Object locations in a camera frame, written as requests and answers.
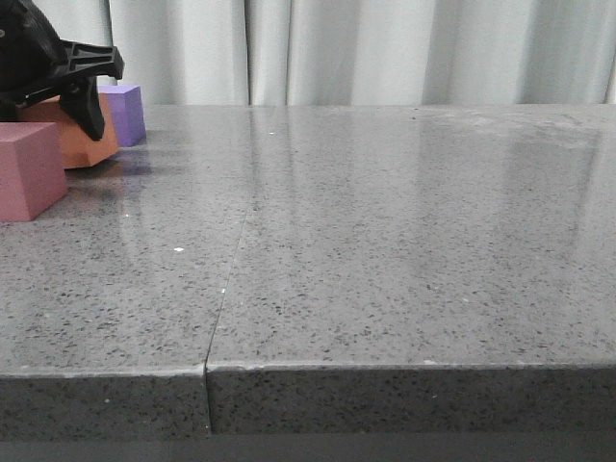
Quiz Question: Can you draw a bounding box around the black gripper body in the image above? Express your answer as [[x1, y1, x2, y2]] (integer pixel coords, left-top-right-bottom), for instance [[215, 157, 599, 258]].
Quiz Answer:
[[1, 1, 124, 109]]

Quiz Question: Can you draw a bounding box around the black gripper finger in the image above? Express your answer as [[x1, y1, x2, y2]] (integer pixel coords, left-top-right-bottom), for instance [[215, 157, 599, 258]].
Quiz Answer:
[[60, 77, 105, 141], [0, 100, 19, 122]]

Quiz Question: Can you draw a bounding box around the orange foam cube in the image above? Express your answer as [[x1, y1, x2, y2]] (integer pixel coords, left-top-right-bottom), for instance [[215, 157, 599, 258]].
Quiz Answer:
[[17, 95, 119, 169]]

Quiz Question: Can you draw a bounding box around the purple foam cube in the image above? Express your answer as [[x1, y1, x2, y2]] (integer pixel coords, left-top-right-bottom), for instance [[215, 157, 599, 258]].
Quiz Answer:
[[98, 85, 146, 147]]

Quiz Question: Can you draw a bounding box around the pink foam cube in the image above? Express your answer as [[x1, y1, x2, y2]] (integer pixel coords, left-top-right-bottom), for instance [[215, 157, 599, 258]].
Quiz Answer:
[[1, 122, 68, 221]]

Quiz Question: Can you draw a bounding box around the grey curtain backdrop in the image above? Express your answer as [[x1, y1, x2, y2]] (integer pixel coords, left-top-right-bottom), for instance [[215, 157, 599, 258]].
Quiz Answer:
[[39, 1, 615, 105]]

